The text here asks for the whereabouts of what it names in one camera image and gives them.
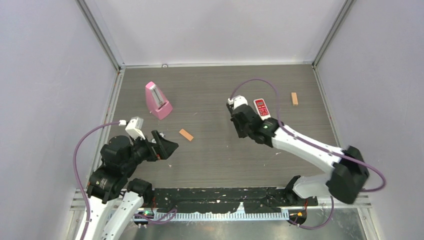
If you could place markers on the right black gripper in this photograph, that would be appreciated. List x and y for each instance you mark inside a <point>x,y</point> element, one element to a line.
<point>242,135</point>

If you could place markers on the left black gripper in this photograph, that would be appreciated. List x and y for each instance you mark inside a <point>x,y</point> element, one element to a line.
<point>164,147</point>

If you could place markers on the white remote control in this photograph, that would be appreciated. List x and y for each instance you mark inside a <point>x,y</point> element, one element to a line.
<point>261,108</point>

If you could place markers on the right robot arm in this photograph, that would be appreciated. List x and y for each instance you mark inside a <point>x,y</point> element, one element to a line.
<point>344,174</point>

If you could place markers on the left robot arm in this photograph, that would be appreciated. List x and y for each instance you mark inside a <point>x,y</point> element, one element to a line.
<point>112,197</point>

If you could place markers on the wooden block near centre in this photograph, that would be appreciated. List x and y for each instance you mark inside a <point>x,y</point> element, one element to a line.
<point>186,134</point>

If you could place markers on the wooden block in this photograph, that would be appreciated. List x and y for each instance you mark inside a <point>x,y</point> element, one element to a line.
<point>186,134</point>
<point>294,99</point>

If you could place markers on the pink metronome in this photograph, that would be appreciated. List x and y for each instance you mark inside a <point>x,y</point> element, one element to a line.
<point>156,102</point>

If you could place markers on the wooden block far right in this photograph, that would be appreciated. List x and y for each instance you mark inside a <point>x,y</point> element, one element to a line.
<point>294,99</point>

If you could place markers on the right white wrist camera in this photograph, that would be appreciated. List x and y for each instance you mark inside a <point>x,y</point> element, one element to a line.
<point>236,101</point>

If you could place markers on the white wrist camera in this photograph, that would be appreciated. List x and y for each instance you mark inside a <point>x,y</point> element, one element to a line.
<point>133,127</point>
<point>236,101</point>

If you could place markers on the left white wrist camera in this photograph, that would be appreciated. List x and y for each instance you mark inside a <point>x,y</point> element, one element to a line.
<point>133,127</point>

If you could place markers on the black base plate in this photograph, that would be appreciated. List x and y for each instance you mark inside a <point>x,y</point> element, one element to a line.
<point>222,200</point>

